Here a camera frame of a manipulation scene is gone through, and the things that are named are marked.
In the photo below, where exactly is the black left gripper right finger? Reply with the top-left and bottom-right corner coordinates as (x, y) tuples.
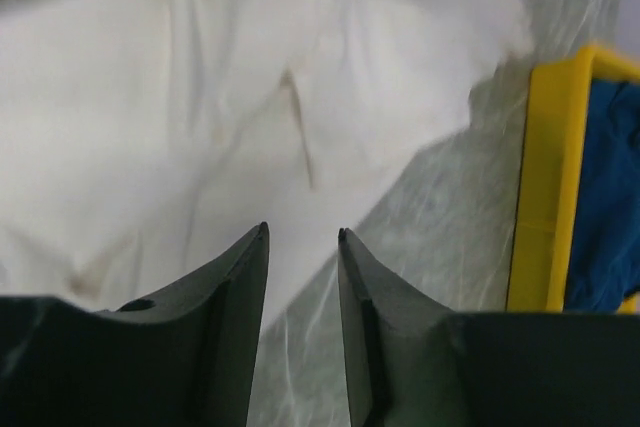
(337, 227), (456, 427)

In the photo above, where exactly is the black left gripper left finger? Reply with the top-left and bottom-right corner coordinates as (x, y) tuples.
(99, 221), (271, 427)

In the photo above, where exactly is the white t shirt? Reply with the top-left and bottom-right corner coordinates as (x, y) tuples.
(1, 0), (532, 325)

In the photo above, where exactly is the yellow plastic bin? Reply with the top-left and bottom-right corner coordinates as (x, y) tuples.
(506, 43), (639, 312)

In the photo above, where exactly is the blue t shirt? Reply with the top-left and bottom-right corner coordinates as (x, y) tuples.
(564, 80), (639, 313)

